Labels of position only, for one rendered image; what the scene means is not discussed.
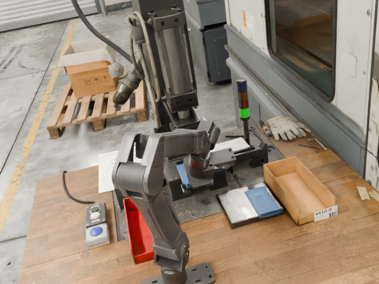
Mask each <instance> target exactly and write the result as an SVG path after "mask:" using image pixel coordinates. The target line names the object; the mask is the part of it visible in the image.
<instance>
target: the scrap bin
mask: <svg viewBox="0 0 379 284"><path fill-rule="evenodd" d="M123 202H124V209H125V216H126V224H127V231H128V236H129V243H130V250H131V253H132V256H133V259H134V263H135V265H137V264H140V263H143V262H146V261H150V260H154V254H155V252H153V247H152V245H153V237H152V233H151V231H150V229H149V227H148V225H147V224H146V222H145V220H144V218H143V217H142V215H141V213H140V211H139V210H138V208H137V207H136V205H135V204H134V203H132V201H131V200H130V198H129V197H127V198H124V199H123Z"/></svg>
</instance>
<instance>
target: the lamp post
mask: <svg viewBox="0 0 379 284"><path fill-rule="evenodd" d="M246 81H247V80H246V78H238V79H237V80H236V83H244V82H246ZM249 119H250V116H248V117H246V118H242V117H240V120H242V121H243V128H244V139H245V142H246V143H247V144H248V145H249V146H250V147H252V146H254V145H251V144H250V138H249V126H248V120H249Z"/></svg>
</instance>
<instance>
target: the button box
mask: <svg viewBox="0 0 379 284"><path fill-rule="evenodd" d="M65 173H67V171H63V174H62V181H63V188H64V190H65V192H66V194H67V196H68V197H69V198H71V199H73V200H75V201H77V202H81V203H93V205H92V206H89V207H86V228H89V227H94V226H96V225H100V224H104V223H107V226H108V216H107V208H106V205H105V203H104V202H103V203H100V204H98V203H96V202H95V201H82V200H79V199H76V198H74V197H72V196H71V195H70V194H69V193H68V191H67V189H66V186H65V179H64V174H65ZM95 206H98V207H99V211H98V213H99V214H100V216H99V217H98V218H96V219H92V218H91V214H92V212H91V211H90V210H91V208H93V207H95Z"/></svg>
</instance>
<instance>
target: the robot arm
mask: <svg viewBox="0 0 379 284"><path fill-rule="evenodd" d="M220 133H221V130H220V128H219V127H218V126H217V125H215V124H214V121H205V120H201V122H200V124H199V126H198V128H197V130H190V129H183V128H181V129H175V131H174V132H164V133H158V134H141V133H137V132H126V133H125V134H124V136H123V139H122V142H121V145H120V148H119V151H118V155H117V158H116V161H115V163H114V167H113V170H112V184H113V186H114V187H115V188H117V189H120V191H121V192H122V194H123V196H125V197H129V198H130V200H131V201H132V203H134V204H135V205H136V207H137V208H138V210H139V211H140V213H141V215H142V217H143V218H144V220H145V222H146V224H147V225H148V227H149V229H150V231H151V233H152V237H153V245H152V247H153V252H155V254H154V261H153V262H154V265H158V266H160V269H161V274H162V275H161V276H158V277H155V278H151V279H147V280H145V281H141V282H139V283H138V284H214V283H215V277H214V274H213V271H212V269H211V266H210V264H209V263H208V262H205V263H201V264H198V265H194V266H191V267H188V268H185V267H186V265H187V263H188V262H189V253H190V241H189V239H188V236H187V234H186V231H183V230H181V228H180V227H179V226H178V225H177V224H176V222H175V220H174V219H173V217H172V214H171V212H170V210H169V208H168V206H167V204H166V202H165V199H164V196H163V193H162V184H163V180H164V159H165V158H166V157H170V156H174V155H178V154H189V157H184V158H183V166H184V169H185V172H186V175H187V179H188V182H189V184H191V185H192V189H196V188H199V187H201V186H204V185H207V186H208V185H212V184H213V178H212V177H213V174H214V166H216V167H217V168H229V167H231V166H234V165H235V162H236V158H235V155H234V153H233V150H232V148H231V147H230V148H226V149H222V150H217V151H214V152H210V151H211V150H213V149H214V148H215V145H216V143H217V140H218V138H219V135H220ZM134 142H135V143H136V145H135V155H136V157H137V158H139V159H142V161H141V163H138V162H134Z"/></svg>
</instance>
